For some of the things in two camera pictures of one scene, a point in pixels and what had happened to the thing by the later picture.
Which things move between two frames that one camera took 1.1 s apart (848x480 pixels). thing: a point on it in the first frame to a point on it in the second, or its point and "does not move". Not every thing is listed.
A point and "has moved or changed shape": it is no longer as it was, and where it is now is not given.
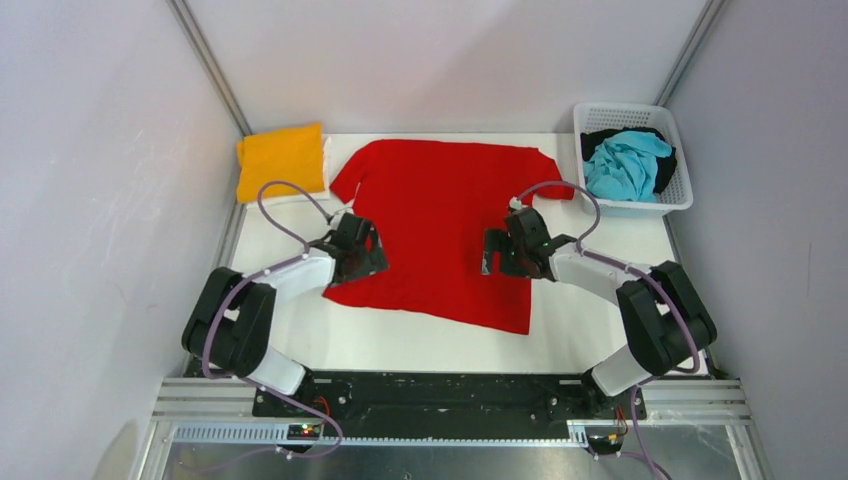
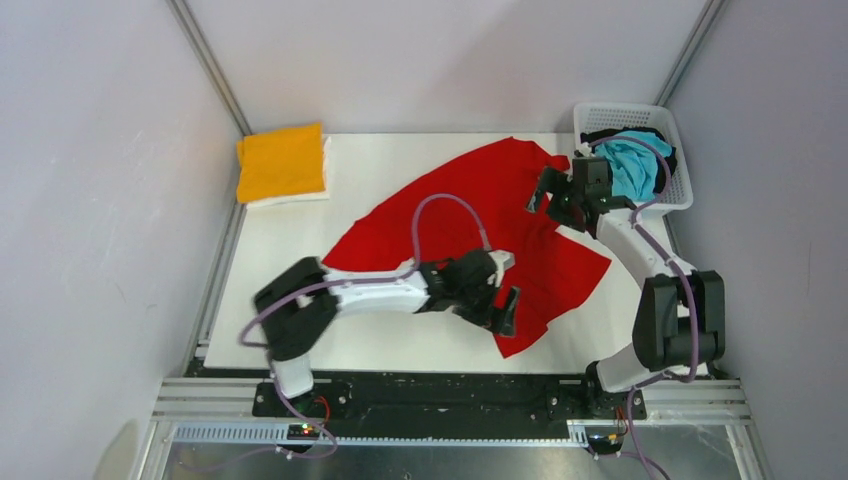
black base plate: [447, 405] does not move
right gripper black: [500, 240] to [555, 182]
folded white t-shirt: [315, 195] does not move
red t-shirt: [430, 204] has moved or changed shape
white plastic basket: [677, 194] does not move
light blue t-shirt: [624, 166] does not move
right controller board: [605, 444] does not move
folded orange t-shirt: [291, 153] does not move
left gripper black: [374, 262] to [500, 319]
